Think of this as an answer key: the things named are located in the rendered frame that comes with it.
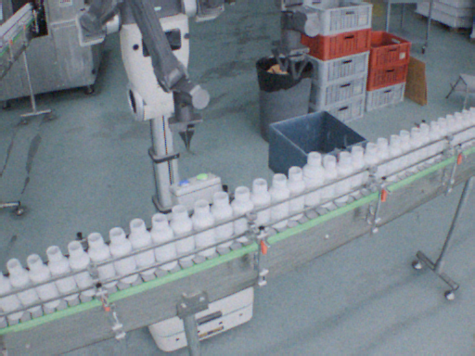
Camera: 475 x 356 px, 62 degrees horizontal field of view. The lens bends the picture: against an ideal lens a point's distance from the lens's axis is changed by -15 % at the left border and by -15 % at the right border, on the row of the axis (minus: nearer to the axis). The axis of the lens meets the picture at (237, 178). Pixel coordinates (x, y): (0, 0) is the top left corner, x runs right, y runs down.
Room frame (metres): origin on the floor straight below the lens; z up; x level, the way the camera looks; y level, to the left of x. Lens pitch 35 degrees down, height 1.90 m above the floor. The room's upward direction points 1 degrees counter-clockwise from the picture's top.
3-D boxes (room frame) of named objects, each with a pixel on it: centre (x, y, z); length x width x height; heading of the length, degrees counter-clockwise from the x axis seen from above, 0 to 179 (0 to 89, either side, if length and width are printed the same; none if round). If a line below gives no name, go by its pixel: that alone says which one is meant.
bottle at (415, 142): (1.32, -0.64, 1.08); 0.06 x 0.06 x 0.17
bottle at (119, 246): (0.82, 0.30, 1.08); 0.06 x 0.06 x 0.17
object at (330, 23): (3.62, -0.81, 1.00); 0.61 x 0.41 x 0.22; 125
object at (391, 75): (4.05, -1.38, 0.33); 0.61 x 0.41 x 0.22; 121
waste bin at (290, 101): (3.27, -0.38, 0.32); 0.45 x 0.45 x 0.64
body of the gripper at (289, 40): (1.24, -0.16, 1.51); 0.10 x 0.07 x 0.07; 28
